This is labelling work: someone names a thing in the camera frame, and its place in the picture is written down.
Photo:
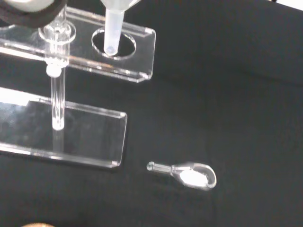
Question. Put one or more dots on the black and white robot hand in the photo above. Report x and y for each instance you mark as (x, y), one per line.
(16, 17)

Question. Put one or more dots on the clear acrylic funnel stand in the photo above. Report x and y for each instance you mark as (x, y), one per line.
(94, 132)

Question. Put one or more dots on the black cloth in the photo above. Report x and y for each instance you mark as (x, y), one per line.
(225, 106)

